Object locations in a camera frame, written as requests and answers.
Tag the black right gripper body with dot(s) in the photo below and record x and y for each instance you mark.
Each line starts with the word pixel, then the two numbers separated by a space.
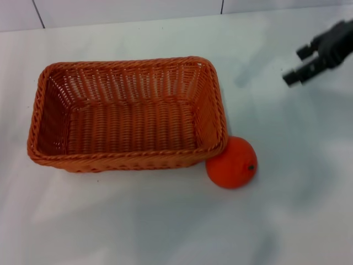
pixel 335 41

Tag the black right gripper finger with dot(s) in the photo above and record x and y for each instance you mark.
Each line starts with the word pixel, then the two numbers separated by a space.
pixel 305 51
pixel 304 70

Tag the orange fruit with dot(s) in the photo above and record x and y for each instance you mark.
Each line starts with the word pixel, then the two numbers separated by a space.
pixel 233 165

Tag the orange woven rectangular basket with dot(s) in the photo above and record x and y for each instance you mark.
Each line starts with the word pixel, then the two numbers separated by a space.
pixel 132 124

